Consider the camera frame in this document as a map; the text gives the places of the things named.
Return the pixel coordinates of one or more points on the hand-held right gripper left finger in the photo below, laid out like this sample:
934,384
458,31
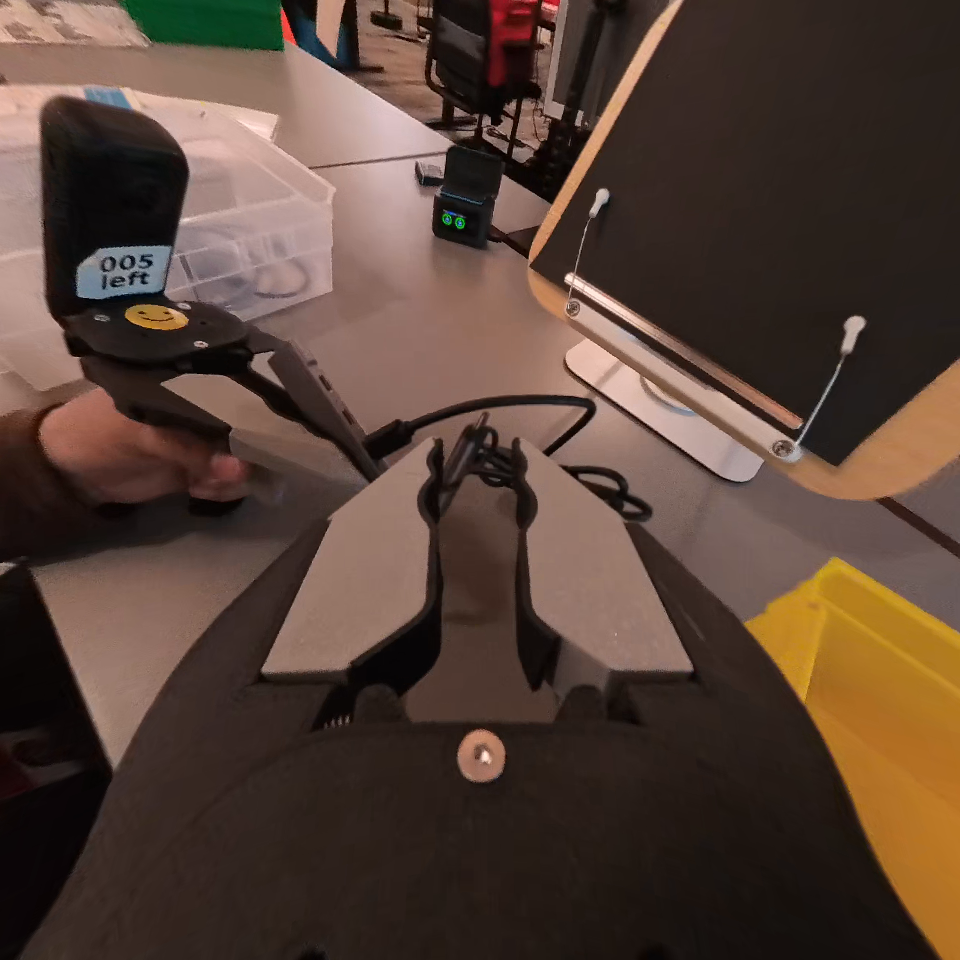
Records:
352,585

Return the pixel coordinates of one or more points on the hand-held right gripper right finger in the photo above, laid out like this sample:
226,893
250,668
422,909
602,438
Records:
600,592

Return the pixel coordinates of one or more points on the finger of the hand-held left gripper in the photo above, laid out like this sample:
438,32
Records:
300,461

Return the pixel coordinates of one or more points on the grey usb hub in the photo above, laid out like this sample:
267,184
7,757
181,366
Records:
322,405

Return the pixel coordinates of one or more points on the clear plastic bin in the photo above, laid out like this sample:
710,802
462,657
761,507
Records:
285,195

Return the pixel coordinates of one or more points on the yellow plastic bin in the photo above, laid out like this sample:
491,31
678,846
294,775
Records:
885,712

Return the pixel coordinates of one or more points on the person's left hand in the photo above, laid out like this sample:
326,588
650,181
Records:
112,457

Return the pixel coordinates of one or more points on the small black box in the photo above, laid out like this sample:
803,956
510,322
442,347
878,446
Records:
429,174

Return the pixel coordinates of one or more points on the black charger with green display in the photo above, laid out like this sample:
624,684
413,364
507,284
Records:
472,176

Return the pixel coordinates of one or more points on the green plastic bin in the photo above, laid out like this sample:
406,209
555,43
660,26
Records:
202,22

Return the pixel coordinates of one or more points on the printed paper sheet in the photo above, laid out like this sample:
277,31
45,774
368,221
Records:
60,22

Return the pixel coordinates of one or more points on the black office chair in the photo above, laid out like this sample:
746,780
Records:
457,45

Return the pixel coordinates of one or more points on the red fabric item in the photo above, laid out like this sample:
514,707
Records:
514,37

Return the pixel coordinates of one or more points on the black board with wooden edge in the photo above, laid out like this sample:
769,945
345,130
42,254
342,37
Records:
750,187

